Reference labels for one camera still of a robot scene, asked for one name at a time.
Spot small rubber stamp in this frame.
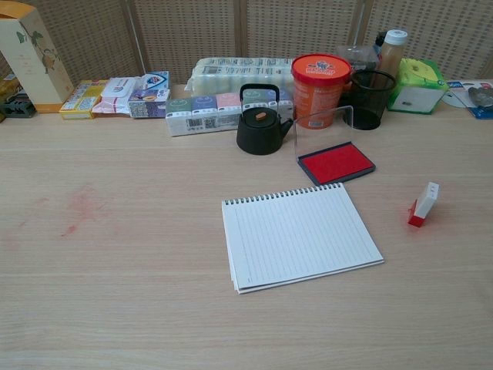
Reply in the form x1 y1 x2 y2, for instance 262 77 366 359
407 181 441 227

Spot white spiral notepad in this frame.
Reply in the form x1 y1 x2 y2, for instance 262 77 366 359
221 182 385 296

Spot black teapot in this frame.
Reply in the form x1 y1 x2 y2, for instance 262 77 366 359
236 83 294 156

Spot multicolour pocket tissue pack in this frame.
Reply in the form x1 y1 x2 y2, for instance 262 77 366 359
165 89 296 138

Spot red ink pad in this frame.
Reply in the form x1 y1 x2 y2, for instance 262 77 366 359
293 104 377 187

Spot long white tissue pack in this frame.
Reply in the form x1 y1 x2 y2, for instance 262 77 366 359
184 56 296 96

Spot orange lidded tub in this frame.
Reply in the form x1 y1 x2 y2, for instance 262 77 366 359
290 52 353 130

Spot small purple box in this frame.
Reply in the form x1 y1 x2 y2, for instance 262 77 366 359
128 88 171 119

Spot blue and white pack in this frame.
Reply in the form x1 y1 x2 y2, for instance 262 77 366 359
138 70 170 93

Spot black mesh pen holder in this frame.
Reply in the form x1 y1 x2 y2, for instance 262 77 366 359
342 69 397 131

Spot pink wet wipes pack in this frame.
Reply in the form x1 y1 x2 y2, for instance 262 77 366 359
91 76 146 116

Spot woven folding screen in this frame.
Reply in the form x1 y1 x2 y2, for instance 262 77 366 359
0 0 493 88

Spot yellow box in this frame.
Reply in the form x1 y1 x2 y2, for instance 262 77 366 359
59 79 111 120

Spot brown bottle white cap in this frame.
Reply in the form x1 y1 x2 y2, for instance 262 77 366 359
377 29 409 78

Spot green tissue box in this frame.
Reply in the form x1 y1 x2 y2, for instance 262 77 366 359
387 57 451 116

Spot clear round disc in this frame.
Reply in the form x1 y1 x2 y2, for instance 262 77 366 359
441 90 469 109

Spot dark tape dispenser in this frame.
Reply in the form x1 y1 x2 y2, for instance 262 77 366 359
0 92 38 123

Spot blue blister card clips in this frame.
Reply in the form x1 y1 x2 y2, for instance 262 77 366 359
446 79 493 121

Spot tall cream orange carton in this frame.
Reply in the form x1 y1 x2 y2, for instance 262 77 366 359
0 8 75 114

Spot gold foil packet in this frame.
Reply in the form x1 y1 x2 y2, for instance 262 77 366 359
0 75 24 105

